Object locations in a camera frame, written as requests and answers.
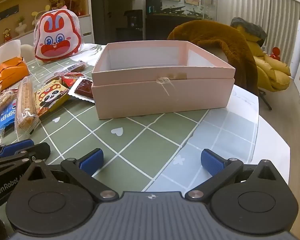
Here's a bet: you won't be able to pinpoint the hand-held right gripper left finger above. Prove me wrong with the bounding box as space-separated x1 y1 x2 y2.
22 148 119 202

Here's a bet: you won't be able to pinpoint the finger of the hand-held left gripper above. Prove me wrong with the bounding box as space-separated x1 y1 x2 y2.
0 139 35 159
0 142 51 178

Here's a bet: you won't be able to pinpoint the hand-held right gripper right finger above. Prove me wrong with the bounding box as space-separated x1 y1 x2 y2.
184 149 289 202

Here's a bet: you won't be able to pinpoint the blue snack packet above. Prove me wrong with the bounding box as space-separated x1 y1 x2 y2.
0 100 18 135

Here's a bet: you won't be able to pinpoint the white rice cracker packet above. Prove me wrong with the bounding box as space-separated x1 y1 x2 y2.
0 90 15 114

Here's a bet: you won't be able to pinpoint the long clear cracker packet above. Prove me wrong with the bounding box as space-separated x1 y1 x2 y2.
15 76 40 134

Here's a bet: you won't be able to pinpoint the yellow panda snack packet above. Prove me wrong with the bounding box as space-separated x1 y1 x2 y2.
34 80 70 117

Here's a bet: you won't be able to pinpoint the clear dried meat packet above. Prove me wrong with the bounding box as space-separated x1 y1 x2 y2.
68 77 95 103

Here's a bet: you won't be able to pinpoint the red snack packet green band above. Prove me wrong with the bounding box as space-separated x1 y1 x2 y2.
61 72 84 88

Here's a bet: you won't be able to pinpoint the pink cardboard box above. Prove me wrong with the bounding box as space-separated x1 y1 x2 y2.
91 41 236 120

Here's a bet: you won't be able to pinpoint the green checked tablecloth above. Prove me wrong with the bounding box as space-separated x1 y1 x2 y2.
0 44 259 195

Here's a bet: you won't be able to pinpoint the orange tissue pack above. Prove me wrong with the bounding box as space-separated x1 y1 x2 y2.
0 39 30 90

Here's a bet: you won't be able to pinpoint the silver clear snack packet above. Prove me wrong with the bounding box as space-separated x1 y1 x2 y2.
61 60 87 74

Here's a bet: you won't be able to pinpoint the white chair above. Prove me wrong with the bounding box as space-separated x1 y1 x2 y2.
19 44 35 62

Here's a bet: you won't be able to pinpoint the yellow armchair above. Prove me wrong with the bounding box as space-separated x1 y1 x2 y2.
245 34 292 110

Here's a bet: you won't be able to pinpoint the red white rabbit-shaped bag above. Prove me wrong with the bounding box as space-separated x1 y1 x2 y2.
34 7 84 62

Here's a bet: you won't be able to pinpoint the brown fluffy coat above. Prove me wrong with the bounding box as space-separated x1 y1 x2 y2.
167 21 259 97

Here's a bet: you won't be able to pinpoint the red toy figure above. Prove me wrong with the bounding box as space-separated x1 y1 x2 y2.
269 47 282 61

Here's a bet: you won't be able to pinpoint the grey cushion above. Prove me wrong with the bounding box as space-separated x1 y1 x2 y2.
230 17 268 46

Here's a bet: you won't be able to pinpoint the white standing air conditioner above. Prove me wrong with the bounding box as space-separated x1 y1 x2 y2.
290 17 300 79

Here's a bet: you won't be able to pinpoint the black countertop appliance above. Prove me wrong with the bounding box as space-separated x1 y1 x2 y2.
124 9 143 29

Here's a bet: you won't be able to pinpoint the fish tank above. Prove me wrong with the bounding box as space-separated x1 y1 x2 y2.
145 0 218 20

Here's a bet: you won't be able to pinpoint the white curtains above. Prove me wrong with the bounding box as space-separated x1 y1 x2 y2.
216 0 300 63

